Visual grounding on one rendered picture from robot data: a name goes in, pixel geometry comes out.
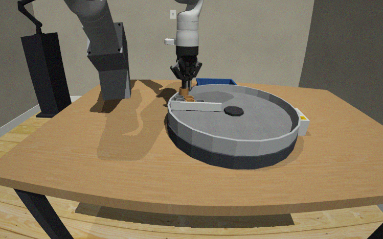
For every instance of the blue crate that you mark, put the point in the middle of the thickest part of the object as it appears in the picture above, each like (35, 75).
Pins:
(205, 81)

